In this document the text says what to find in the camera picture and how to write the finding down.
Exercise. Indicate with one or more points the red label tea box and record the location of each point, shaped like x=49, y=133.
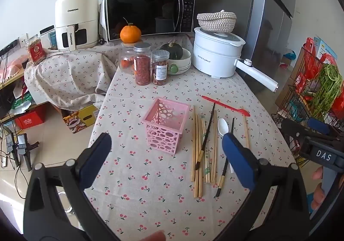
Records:
x=36, y=53

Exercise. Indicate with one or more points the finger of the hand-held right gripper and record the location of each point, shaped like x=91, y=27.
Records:
x=294, y=131
x=318, y=126

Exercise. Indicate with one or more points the wooden chopstick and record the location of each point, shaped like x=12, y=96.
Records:
x=197, y=133
x=212, y=149
x=201, y=184
x=245, y=128
x=215, y=149

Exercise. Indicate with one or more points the blue bag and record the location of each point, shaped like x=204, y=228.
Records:
x=289, y=55

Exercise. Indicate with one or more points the pink perforated basket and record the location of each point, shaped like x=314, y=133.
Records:
x=161, y=136

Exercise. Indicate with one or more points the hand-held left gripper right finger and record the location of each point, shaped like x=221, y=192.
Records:
x=237, y=160

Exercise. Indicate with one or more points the wooden shelf unit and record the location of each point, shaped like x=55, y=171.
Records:
x=8, y=82

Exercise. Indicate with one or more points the red plastic bag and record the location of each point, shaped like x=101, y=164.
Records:
x=339, y=104
x=309, y=45

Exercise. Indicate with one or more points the white electric pot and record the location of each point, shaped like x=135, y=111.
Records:
x=215, y=58

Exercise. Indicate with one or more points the person's right hand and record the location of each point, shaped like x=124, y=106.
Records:
x=318, y=198

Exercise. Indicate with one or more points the brown cardboard box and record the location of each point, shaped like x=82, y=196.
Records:
x=285, y=90

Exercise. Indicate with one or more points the orange with stem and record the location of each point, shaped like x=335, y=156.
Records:
x=130, y=34

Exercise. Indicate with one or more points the white plastic spoon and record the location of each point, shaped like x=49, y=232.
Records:
x=223, y=126

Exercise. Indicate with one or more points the blue and white box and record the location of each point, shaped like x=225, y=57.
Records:
x=326, y=47

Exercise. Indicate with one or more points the green plastic bag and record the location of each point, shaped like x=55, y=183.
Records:
x=21, y=101

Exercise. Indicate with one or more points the pink cloth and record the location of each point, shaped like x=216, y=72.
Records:
x=10, y=67

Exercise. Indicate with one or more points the green vegetables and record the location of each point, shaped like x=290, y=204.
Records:
x=326, y=82

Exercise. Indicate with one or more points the small floral table cover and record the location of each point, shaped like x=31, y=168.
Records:
x=72, y=77

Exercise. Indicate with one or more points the black microwave oven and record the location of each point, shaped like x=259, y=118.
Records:
x=145, y=12

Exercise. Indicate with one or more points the labelled jar of dried fruit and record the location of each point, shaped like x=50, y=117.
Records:
x=160, y=69

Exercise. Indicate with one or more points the glass jar wooden lid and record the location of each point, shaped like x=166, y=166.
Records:
x=126, y=55

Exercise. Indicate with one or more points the person's left hand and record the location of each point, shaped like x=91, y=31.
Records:
x=154, y=237

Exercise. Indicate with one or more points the power strip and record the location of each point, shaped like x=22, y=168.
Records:
x=8, y=47

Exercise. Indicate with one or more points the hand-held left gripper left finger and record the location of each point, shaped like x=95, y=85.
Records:
x=98, y=157

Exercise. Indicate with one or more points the paper-wrapped chopsticks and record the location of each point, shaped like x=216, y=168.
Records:
x=207, y=165

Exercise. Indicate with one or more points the clear plastic container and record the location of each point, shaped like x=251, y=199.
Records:
x=48, y=39

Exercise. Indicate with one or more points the printed cardboard box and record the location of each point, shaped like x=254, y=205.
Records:
x=80, y=120

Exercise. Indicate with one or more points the jar of red berries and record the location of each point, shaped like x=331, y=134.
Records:
x=142, y=69

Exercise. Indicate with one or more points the black chopstick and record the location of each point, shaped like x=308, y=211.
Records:
x=208, y=129
x=221, y=179

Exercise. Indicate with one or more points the cream air fryer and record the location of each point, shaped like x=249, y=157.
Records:
x=78, y=15

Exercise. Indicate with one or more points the green pumpkin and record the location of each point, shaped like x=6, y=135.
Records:
x=172, y=50

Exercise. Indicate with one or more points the grey refrigerator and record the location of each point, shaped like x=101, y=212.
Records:
x=268, y=29

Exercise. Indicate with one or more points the red plastic spoon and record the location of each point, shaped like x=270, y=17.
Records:
x=223, y=104

